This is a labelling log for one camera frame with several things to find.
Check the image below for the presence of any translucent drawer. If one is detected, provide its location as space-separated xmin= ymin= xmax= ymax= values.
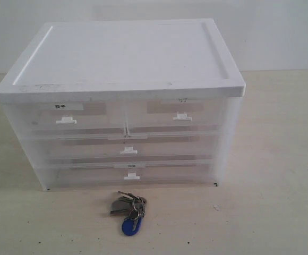
xmin=28 ymin=102 xmax=125 ymax=133
xmin=40 ymin=134 xmax=218 ymax=160
xmin=34 ymin=161 xmax=220 ymax=190
xmin=126 ymin=98 xmax=223 ymax=129

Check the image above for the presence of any key bunch with blue fob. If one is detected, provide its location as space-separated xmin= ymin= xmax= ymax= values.
xmin=109 ymin=191 xmax=147 ymax=236

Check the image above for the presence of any white plastic drawer cabinet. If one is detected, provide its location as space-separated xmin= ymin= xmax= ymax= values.
xmin=0 ymin=19 xmax=245 ymax=186

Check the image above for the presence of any small white paper scrap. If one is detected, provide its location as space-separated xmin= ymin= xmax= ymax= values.
xmin=213 ymin=205 xmax=220 ymax=211

